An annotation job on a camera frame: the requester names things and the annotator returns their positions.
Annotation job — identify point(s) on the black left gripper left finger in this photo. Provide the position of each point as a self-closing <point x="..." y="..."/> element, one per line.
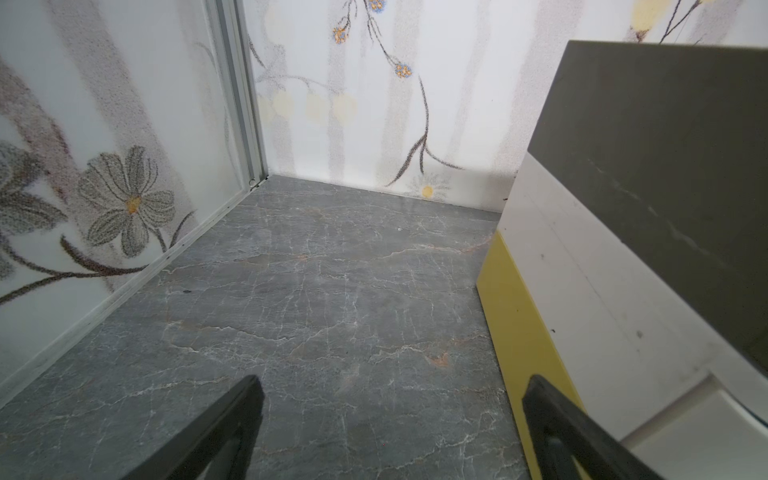
<point x="218" y="444"/>

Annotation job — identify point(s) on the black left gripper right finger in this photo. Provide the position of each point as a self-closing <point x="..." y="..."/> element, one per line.
<point x="568" y="443"/>

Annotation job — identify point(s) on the three-drawer cabinet olive white yellow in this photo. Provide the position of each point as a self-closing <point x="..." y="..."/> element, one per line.
<point x="629" y="266"/>

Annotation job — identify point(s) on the aluminium frame corner post left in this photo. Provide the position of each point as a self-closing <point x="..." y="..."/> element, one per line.
<point x="232" y="52"/>

